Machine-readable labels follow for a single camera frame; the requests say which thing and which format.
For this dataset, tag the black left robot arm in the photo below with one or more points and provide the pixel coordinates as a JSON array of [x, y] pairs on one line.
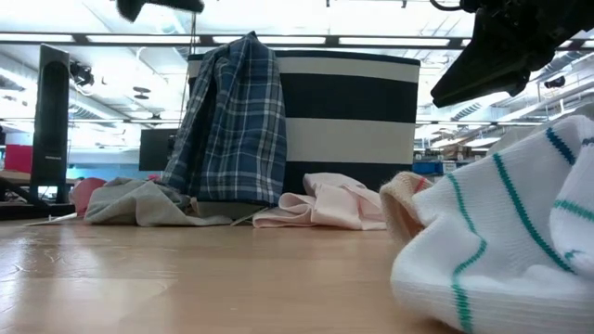
[[50, 139]]

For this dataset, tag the white garment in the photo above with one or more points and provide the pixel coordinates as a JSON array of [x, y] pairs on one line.
[[520, 134]]

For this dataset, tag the black ceiling device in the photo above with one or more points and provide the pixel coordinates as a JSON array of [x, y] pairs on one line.
[[82, 74], [554, 82]]

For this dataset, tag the blue plaid shirt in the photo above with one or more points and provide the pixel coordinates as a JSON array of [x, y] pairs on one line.
[[241, 139]]

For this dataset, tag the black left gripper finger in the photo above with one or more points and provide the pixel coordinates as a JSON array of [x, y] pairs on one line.
[[130, 10]]

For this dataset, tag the red panel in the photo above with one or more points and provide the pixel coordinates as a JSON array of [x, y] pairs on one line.
[[18, 158]]

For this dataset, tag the white sock green stripes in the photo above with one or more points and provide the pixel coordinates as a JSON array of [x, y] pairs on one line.
[[501, 260]]

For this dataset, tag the pale pink knit garment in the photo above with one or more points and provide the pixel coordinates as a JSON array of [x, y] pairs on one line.
[[334, 204]]

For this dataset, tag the grey garment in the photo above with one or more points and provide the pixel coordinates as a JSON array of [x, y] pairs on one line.
[[134, 204]]

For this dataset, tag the navy white striped fabric bin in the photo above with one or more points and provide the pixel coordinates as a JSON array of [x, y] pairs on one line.
[[348, 97]]

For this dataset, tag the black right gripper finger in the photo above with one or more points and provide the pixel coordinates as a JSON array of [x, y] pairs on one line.
[[487, 74]]

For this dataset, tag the salmon pink garment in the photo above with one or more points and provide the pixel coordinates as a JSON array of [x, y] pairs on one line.
[[88, 195]]

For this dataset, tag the beige striped sock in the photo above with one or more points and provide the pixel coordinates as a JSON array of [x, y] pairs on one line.
[[401, 204]]

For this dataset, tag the shelf with blue bins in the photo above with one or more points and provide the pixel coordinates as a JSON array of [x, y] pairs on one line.
[[427, 167]]

